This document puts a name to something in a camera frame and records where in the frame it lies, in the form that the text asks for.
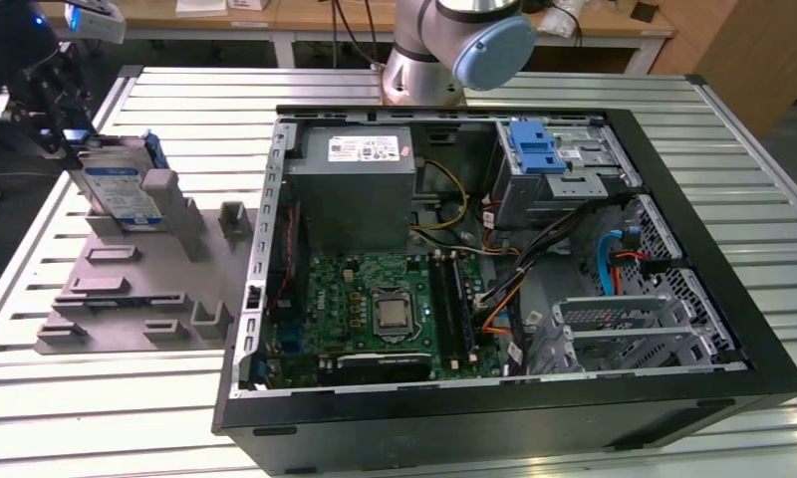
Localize hard disk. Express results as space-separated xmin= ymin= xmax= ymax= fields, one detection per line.
xmin=58 ymin=127 xmax=168 ymax=233

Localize blue SATA wire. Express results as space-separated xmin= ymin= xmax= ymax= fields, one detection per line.
xmin=596 ymin=229 xmax=640 ymax=300

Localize multicolour power wire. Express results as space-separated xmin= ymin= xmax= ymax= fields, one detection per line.
xmin=606 ymin=251 xmax=686 ymax=300

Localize metal disk bay cage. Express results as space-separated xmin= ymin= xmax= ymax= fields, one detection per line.
xmin=549 ymin=295 xmax=733 ymax=375

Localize white paper sheet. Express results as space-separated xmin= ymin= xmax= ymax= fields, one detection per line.
xmin=176 ymin=0 xmax=228 ymax=15

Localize wooden desk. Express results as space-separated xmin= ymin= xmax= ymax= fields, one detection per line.
xmin=122 ymin=0 xmax=678 ymax=76

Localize grey parts rack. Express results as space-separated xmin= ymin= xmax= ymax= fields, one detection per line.
xmin=33 ymin=168 xmax=260 ymax=356

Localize grey power supply unit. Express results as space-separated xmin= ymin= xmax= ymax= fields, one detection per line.
xmin=284 ymin=123 xmax=418 ymax=258

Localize green motherboard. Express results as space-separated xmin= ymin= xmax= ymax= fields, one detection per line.
xmin=264 ymin=251 xmax=510 ymax=387

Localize CPU socket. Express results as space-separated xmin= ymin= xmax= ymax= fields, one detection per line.
xmin=369 ymin=285 xmax=424 ymax=347

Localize silver CPU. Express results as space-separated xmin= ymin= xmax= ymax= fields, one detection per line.
xmin=376 ymin=297 xmax=416 ymax=334

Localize blue drive latch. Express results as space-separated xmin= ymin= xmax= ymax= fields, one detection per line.
xmin=508 ymin=121 xmax=558 ymax=175

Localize black graphics card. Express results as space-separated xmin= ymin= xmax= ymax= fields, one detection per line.
xmin=316 ymin=351 xmax=434 ymax=385

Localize metal optical drive cage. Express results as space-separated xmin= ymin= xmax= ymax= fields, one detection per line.
xmin=489 ymin=118 xmax=644 ymax=231

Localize black PC case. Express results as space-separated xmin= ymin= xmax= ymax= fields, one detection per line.
xmin=210 ymin=104 xmax=797 ymax=477

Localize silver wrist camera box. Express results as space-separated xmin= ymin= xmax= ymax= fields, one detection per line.
xmin=62 ymin=0 xmax=129 ymax=47

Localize yellow and black wires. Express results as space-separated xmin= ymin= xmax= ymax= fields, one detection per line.
xmin=412 ymin=157 xmax=472 ymax=234

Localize black cable bundle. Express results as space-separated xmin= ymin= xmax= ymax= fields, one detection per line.
xmin=476 ymin=196 xmax=642 ymax=320

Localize orange wires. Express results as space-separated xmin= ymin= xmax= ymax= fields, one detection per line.
xmin=480 ymin=298 xmax=518 ymax=341

